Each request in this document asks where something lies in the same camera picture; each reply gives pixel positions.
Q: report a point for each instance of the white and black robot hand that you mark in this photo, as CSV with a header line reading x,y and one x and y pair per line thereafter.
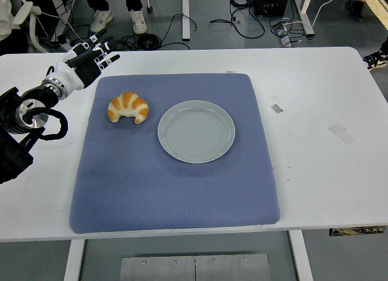
x,y
71,74

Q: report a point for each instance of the golden croissant bread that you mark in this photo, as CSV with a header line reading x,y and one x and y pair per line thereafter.
x,y
128,105

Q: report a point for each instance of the grey round plate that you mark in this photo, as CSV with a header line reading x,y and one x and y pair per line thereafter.
x,y
196,131

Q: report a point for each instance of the grey metal plate with screws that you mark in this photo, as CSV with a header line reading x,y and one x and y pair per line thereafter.
x,y
194,267

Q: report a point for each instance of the person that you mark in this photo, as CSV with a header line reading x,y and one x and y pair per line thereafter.
x,y
354,6
377,58
6,20
101,20

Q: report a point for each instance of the white chair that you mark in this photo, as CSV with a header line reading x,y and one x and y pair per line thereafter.
x,y
25,11

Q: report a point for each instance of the black caster wheel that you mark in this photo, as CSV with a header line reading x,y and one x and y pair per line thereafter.
x,y
149,10

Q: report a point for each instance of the white background table leg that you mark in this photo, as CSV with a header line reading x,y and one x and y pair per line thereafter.
x,y
304,14
185,17

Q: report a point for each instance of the blue quilted mat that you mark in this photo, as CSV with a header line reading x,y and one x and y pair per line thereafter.
x,y
169,190

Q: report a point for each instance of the grey tape piece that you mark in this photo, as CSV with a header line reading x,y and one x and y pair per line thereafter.
x,y
277,109

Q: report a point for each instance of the black equipment box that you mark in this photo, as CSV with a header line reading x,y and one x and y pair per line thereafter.
x,y
269,2

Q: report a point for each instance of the clear tape strip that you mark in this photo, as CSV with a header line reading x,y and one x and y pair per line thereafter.
x,y
341,134

